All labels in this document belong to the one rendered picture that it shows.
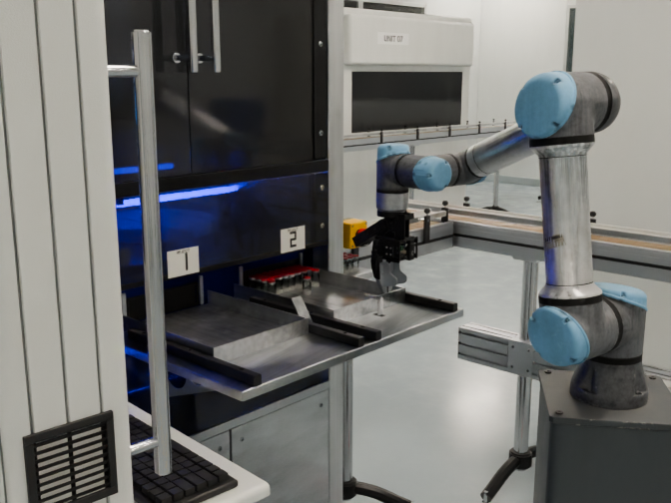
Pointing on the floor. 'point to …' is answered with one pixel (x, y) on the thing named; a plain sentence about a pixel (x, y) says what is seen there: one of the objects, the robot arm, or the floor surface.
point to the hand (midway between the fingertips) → (383, 290)
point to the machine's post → (330, 259)
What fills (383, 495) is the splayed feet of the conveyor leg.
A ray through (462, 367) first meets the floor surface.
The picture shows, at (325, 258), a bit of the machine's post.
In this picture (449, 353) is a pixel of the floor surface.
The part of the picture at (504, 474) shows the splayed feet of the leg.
